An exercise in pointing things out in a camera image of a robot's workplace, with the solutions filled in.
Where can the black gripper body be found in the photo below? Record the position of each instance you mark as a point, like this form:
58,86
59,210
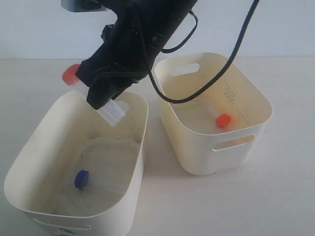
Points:
140,33

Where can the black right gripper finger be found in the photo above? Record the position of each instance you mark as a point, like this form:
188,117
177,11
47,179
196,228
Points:
106,86

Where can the red-capped tube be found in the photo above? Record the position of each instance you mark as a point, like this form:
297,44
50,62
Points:
80,77
221,119

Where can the blue-capped tube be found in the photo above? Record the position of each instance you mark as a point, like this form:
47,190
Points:
85,180

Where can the cream plastic bin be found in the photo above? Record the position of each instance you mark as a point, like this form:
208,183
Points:
200,146
73,137

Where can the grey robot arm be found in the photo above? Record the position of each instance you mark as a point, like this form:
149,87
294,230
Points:
130,45

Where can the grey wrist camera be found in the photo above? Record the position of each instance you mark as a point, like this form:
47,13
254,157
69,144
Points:
77,6

